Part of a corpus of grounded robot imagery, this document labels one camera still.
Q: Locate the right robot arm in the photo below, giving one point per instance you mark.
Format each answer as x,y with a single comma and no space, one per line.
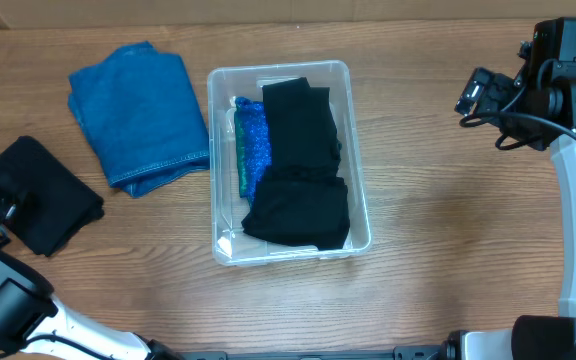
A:
537,109

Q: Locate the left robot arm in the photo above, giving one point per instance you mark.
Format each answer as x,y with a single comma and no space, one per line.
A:
34,320

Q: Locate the sparkly blue green garment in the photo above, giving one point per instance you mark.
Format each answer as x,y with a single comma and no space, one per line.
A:
253,150

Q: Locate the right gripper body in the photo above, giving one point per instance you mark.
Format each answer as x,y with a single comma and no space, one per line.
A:
540,133

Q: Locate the folded blue denim jeans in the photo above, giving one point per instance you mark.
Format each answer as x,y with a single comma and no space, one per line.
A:
140,115

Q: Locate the clear plastic storage bin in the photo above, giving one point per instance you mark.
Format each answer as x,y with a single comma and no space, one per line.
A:
230,245

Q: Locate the black cloth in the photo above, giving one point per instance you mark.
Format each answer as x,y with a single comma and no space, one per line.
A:
300,206
302,132
41,202

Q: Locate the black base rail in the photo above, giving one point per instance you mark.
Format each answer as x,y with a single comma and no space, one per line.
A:
416,352

